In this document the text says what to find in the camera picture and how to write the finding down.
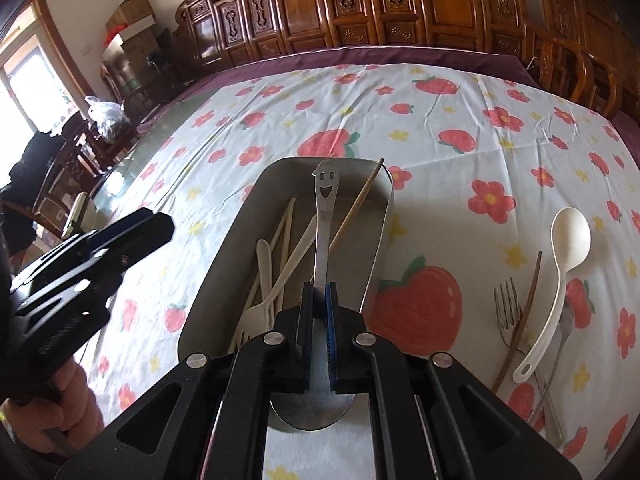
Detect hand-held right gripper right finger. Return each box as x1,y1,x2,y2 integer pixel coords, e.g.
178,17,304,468
324,282,584,480

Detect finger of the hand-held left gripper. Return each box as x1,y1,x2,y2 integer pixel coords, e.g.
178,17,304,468
10,212,175,322
90,208,157,241

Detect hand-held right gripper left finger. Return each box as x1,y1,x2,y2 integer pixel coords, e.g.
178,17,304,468
55,282,317,480

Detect cream fork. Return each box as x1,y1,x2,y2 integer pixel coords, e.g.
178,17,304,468
235,215,319,346

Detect beige fork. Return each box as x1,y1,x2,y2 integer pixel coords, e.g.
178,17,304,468
227,199,297,353

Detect metal tray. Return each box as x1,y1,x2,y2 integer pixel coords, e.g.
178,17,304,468
177,156,396,433

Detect metal spoon with smiley handle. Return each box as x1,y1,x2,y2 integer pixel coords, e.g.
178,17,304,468
270,159,357,431

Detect brown wooden chopstick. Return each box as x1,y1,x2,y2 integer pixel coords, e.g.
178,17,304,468
491,250,543,395
326,158,385,252

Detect metal fork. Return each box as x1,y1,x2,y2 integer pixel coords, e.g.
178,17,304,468
527,300,577,427
494,279,566,448

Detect large cream spoon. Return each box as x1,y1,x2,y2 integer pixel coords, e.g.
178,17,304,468
511,207,592,385

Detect person's left hand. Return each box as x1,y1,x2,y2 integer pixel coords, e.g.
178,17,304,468
0,360,104,457

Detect dark wooden dining chair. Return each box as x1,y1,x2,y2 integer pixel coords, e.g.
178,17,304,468
0,160,101,241

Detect clear plastic bag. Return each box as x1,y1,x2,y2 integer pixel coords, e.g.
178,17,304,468
84,96,126,141

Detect dark cloth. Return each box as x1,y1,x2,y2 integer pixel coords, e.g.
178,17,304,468
7,130,68,196

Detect wooden chair with tall back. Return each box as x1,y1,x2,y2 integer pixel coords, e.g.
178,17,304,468
100,47,151,126

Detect large cardboard box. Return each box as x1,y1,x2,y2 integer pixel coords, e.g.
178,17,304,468
120,30,166,91

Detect white flat box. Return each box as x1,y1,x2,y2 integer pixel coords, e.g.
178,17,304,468
117,14,157,38

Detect strawberry flower tablecloth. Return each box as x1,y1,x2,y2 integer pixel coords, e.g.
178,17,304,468
75,63,640,480

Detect small cardboard box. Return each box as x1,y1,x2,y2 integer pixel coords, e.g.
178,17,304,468
105,0,153,28

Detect carved wooden sofa bench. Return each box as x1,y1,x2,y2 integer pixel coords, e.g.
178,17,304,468
172,0,626,121

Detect purple armchair cushion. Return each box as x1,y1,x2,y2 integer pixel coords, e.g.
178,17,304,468
612,110,640,137

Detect carved wooden armchair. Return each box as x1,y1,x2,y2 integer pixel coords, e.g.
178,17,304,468
540,0,640,121

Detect wooden door frame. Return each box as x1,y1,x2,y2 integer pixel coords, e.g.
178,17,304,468
0,0,103,126

